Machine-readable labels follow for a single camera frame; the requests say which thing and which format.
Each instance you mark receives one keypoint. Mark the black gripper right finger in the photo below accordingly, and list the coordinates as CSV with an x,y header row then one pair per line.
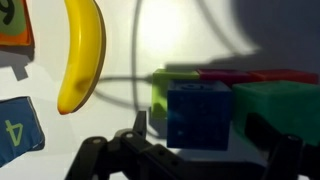
x,y
266,140

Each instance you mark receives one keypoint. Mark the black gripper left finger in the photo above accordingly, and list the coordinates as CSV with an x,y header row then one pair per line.
x,y
140,123

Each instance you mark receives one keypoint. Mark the blue block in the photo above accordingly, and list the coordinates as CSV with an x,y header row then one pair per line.
x,y
200,116

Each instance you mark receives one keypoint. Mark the lime yellow-green block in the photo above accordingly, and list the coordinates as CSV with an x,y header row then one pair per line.
x,y
160,93

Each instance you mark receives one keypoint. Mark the green block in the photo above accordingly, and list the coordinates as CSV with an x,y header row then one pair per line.
x,y
283,103

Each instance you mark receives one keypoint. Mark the orange block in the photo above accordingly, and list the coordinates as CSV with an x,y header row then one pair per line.
x,y
286,76

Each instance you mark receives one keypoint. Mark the yellow banana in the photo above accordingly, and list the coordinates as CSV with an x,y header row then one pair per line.
x,y
83,56

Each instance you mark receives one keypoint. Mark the blue soft cube number four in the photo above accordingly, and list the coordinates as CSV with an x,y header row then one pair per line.
x,y
16,130

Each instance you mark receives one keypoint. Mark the orange soft cube number six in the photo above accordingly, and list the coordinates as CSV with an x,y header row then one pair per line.
x,y
15,23

